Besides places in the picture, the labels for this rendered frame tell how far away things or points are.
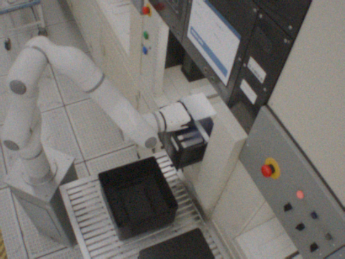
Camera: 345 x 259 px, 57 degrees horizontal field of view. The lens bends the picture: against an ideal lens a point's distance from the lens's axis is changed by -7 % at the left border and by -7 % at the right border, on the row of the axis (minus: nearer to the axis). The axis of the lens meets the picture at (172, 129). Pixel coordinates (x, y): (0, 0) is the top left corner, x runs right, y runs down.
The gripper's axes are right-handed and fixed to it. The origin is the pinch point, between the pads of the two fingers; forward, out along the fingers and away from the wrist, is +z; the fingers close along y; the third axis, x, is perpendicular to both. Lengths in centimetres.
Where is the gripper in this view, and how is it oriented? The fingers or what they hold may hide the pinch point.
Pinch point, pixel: (196, 109)
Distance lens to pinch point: 136.0
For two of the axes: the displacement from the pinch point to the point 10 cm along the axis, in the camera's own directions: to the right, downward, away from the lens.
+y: 4.3, 7.5, -5.0
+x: 1.0, -5.9, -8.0
